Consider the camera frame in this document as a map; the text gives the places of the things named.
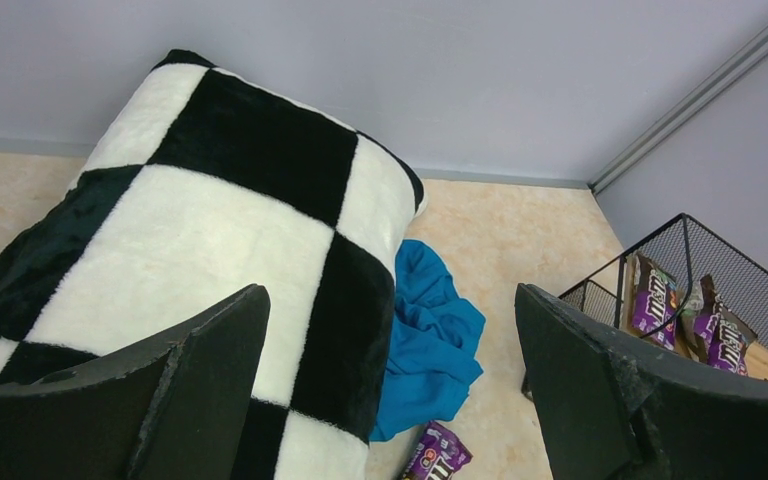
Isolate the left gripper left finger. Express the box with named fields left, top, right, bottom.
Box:
left=0, top=284, right=270, bottom=479

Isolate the wire and wood shelf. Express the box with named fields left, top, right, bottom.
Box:
left=521, top=213, right=768, bottom=403

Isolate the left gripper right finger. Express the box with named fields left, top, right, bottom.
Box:
left=515, top=284, right=768, bottom=479

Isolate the black white checkered pillow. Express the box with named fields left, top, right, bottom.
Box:
left=0, top=49, right=426, bottom=479

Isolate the purple candy bag on shelf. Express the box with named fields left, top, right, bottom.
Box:
left=628, top=253, right=679, bottom=352

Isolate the blue crumpled cloth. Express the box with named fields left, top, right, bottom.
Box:
left=369, top=239, right=486, bottom=442

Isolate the purple candy bag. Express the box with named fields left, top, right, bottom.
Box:
left=681, top=274, right=722, bottom=363
left=706, top=311, right=749, bottom=376
left=399, top=421, right=473, bottom=480
left=628, top=253, right=679, bottom=352

